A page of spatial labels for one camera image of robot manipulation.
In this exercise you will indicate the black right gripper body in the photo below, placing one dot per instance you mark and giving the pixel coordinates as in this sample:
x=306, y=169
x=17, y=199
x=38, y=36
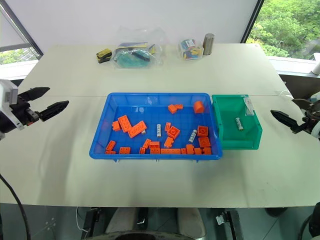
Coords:
x=310, y=115

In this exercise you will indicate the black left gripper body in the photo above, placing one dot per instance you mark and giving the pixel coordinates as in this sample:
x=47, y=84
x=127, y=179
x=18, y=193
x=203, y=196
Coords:
x=23, y=113

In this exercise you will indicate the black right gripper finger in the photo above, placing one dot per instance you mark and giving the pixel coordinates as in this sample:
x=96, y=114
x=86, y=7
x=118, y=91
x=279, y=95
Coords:
x=302, y=102
x=285, y=118

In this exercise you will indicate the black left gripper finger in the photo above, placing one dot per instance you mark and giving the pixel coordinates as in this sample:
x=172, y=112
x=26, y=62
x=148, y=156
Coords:
x=53, y=110
x=35, y=93

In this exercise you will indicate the green plastic bin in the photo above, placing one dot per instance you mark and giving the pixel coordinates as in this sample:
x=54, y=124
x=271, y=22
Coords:
x=230, y=135

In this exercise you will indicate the small clear plastic container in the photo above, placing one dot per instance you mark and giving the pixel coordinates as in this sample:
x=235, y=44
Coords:
x=190, y=49

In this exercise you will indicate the clear plastic label holder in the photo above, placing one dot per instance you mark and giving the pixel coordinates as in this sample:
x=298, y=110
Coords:
x=249, y=107

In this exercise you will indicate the white AA battery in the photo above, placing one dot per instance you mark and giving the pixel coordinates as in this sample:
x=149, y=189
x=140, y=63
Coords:
x=143, y=132
x=158, y=130
x=239, y=124
x=192, y=136

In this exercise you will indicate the orange small building block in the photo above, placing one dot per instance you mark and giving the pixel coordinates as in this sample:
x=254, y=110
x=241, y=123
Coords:
x=207, y=150
x=110, y=152
x=183, y=151
x=142, y=150
x=198, y=151
x=168, y=126
x=110, y=145
x=116, y=126
x=155, y=144
x=155, y=151
x=146, y=143
x=169, y=142
x=124, y=150
x=190, y=149

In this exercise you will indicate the blue plastic tray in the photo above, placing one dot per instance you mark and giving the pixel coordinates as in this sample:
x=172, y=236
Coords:
x=125, y=110

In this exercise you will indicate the orange long building block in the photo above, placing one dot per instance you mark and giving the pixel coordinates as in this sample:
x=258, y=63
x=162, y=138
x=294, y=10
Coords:
x=170, y=151
x=124, y=123
x=137, y=129

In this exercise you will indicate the yellow and black eraser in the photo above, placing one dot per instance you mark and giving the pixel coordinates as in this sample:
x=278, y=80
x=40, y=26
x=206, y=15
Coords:
x=103, y=55

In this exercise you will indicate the orange square building block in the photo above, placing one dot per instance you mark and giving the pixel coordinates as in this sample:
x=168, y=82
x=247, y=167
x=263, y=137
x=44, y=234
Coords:
x=202, y=131
x=173, y=132
x=204, y=142

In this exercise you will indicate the clear plastic bag with items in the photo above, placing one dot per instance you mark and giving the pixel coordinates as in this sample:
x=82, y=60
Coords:
x=137, y=53

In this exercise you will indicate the grey metal cylinder cup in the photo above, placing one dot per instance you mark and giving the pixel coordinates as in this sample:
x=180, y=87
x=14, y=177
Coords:
x=208, y=44

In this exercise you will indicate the orange L-shaped plastic brick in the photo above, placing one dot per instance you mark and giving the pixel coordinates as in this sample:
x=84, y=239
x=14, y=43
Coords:
x=174, y=108

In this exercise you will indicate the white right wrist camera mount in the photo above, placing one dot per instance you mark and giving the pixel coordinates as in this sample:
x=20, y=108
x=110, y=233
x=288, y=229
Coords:
x=316, y=130

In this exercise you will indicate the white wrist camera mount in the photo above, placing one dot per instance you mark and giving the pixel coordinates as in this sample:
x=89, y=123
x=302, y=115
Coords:
x=316, y=130
x=5, y=96

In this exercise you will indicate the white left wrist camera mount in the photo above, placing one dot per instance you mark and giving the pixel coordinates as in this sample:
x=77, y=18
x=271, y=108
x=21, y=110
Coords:
x=5, y=96

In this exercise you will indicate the dark window frame bar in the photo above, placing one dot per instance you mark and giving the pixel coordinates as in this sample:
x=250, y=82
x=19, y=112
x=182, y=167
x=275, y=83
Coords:
x=252, y=21
x=21, y=27

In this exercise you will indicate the black table leg frame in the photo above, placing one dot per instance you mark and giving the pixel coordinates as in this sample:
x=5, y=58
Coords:
x=91, y=222
x=230, y=222

